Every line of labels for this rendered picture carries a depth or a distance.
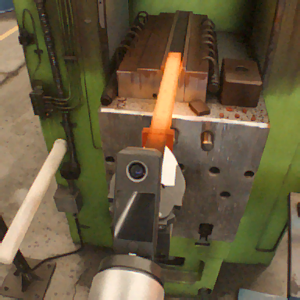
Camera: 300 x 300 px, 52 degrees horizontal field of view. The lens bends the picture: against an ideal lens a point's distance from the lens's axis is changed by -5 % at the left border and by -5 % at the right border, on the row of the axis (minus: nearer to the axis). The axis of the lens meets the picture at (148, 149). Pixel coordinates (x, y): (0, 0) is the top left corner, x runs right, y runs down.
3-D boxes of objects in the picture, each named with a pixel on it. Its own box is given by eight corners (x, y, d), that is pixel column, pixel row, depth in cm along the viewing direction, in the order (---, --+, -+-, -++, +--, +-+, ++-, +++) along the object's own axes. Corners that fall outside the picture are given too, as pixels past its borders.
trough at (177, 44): (185, 73, 68) (185, 67, 67) (160, 72, 69) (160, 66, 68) (192, 15, 99) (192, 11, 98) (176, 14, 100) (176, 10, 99)
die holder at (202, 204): (233, 243, 95) (271, 125, 66) (112, 229, 99) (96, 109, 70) (228, 132, 137) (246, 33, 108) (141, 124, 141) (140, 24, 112)
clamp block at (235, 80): (257, 108, 71) (263, 83, 66) (220, 105, 72) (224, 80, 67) (251, 83, 80) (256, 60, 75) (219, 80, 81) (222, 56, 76)
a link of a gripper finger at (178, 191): (154, 170, 44) (140, 219, 38) (154, 160, 43) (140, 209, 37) (187, 175, 43) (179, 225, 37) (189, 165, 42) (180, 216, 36)
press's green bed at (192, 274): (210, 302, 126) (232, 242, 95) (122, 291, 130) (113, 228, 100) (213, 202, 167) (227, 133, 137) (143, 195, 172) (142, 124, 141)
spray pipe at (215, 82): (219, 94, 70) (220, 83, 68) (206, 94, 71) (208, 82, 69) (216, 38, 96) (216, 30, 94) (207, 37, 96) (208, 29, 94)
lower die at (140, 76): (205, 103, 72) (208, 69, 66) (118, 96, 74) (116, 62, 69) (205, 37, 103) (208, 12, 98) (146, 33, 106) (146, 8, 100)
